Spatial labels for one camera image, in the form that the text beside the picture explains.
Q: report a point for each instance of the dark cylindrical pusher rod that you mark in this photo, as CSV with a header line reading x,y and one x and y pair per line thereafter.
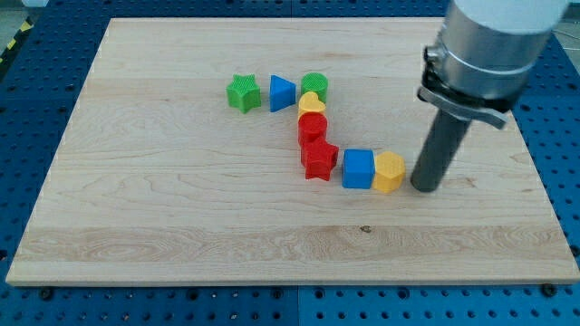
x,y
438,150

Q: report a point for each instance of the green cylinder block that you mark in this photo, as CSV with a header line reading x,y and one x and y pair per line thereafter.
x,y
316,82

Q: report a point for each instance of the blue cube block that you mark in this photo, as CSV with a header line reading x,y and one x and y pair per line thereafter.
x,y
358,168

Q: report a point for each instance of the red cylinder block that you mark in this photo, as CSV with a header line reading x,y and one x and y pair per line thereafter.
x,y
311,126

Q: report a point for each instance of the blue triangle block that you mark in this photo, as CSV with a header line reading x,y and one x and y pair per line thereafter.
x,y
281,93

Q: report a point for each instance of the yellow hexagon block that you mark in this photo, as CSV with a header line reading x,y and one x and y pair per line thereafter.
x,y
390,171

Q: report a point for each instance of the yellow heart block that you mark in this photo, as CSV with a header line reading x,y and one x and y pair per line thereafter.
x,y
309,102

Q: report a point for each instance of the red star block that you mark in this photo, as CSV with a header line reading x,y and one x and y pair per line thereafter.
x,y
319,159

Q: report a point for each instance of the green star block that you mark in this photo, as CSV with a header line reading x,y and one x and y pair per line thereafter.
x,y
243,93

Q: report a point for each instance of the wooden board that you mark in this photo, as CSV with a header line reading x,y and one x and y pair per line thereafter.
x,y
158,182

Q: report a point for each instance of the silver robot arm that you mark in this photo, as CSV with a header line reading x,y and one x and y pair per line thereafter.
x,y
483,54

